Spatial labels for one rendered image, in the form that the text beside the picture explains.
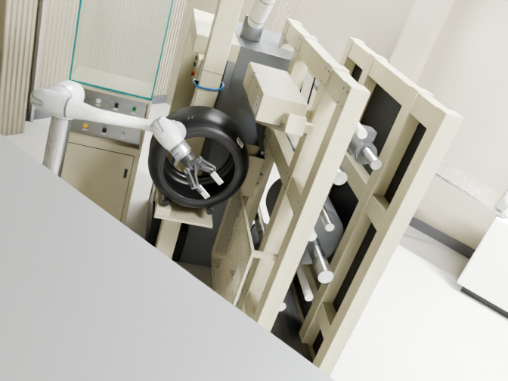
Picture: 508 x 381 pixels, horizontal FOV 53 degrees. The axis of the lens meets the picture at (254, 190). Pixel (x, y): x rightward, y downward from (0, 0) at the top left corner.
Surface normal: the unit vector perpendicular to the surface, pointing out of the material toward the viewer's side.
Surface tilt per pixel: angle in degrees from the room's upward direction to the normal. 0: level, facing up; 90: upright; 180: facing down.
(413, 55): 90
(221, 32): 90
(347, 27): 90
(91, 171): 90
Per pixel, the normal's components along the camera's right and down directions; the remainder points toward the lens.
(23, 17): 0.78, 0.48
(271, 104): 0.12, 0.49
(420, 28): -0.55, 0.23
